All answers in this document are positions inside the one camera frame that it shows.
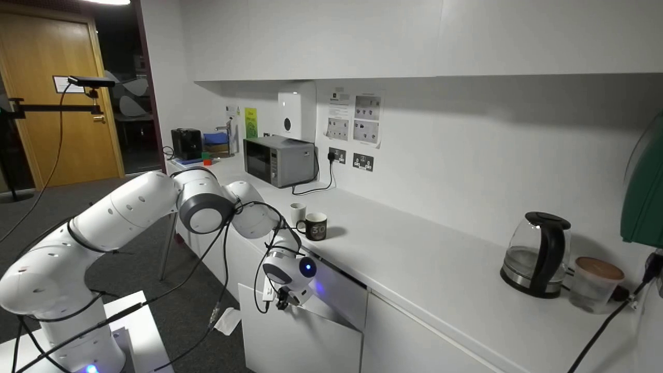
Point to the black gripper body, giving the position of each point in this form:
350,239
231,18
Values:
289,294

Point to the black mug white interior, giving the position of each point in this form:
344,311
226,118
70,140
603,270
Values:
316,226

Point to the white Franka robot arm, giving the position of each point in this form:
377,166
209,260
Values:
117,214

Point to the white robot base table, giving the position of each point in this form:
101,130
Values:
141,339

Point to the white base cabinet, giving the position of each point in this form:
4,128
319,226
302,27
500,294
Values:
415,339

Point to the white paper sheet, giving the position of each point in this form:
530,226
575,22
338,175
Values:
229,322

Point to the silver microwave oven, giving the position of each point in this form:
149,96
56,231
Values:
279,161

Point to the blue container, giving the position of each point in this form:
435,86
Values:
217,144

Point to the large white instruction sheet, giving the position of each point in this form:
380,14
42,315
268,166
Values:
338,127

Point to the small printed picture sheet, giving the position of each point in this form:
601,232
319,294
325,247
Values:
365,130
366,105

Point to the white paper towel dispenser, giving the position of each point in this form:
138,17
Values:
294,114

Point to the black coffee machine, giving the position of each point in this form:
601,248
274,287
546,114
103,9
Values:
187,144

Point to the plastic tub brown lid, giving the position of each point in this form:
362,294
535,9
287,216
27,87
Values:
594,283

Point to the wooden door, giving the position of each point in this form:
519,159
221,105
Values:
42,84

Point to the green first aid box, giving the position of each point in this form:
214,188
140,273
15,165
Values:
645,194

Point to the wall socket with plug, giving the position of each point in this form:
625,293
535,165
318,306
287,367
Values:
335,155

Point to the empty double wall socket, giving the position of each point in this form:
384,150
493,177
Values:
362,161

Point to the yellow green wall sign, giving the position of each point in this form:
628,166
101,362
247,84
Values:
251,122

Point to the white wall cabinet door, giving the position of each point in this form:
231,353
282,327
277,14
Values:
552,34
311,37

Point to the black bar camera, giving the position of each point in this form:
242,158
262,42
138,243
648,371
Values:
93,81

